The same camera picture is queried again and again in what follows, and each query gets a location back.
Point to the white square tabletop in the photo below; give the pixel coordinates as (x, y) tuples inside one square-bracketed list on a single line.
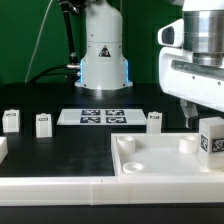
[(166, 154)]

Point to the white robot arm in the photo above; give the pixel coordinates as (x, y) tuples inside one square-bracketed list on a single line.
[(104, 69)]

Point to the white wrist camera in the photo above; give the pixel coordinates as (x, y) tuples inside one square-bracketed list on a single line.
[(172, 35)]

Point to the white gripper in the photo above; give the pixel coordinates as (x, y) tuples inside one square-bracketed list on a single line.
[(203, 85)]

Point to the white marker plate with tags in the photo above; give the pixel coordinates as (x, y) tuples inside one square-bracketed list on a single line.
[(101, 117)]

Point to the white U-shaped obstacle fence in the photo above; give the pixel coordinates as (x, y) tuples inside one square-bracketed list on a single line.
[(103, 190)]

